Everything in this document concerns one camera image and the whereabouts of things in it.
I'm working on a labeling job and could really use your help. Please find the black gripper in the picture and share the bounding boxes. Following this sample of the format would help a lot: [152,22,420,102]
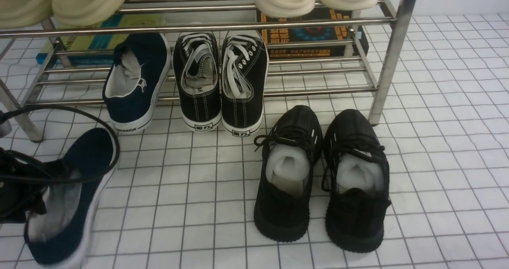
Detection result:
[0,148,74,224]

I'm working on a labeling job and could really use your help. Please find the navy slip-on shoe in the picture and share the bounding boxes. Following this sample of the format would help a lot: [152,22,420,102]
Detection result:
[102,33,171,134]
[24,128,117,269]

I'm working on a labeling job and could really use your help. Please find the stainless steel shoe rack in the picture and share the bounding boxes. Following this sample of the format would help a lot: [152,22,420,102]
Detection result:
[1,0,416,143]

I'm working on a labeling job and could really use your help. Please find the green blue book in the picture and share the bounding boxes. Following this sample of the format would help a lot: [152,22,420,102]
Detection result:
[61,14,165,66]

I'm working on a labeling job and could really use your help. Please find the beige slipper far left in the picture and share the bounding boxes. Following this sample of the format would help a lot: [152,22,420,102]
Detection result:
[0,0,52,29]

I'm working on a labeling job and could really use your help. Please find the beige slipper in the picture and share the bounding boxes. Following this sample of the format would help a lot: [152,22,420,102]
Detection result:
[52,0,126,26]
[0,0,52,29]

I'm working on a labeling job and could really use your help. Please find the black canvas sneaker left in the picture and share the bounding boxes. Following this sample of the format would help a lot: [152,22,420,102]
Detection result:
[173,33,221,132]

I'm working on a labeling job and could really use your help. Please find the black canvas sneaker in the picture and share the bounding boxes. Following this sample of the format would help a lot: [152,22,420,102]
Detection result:
[220,30,269,137]
[173,33,221,132]

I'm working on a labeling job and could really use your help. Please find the black canvas sneaker right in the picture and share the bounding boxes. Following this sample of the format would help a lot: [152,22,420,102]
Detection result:
[220,30,269,137]

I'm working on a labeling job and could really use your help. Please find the black knit sneaker left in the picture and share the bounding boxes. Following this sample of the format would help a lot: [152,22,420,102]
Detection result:
[253,105,323,242]

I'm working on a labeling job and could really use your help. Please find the black knit sneaker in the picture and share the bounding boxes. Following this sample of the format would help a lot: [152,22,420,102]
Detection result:
[253,105,323,242]
[322,109,391,253]

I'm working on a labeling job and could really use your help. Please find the black knit sneaker right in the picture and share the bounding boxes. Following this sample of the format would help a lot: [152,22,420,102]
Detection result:
[322,109,391,253]

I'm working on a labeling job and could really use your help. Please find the black orange book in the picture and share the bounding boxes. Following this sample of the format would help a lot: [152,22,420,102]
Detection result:
[256,7,352,60]

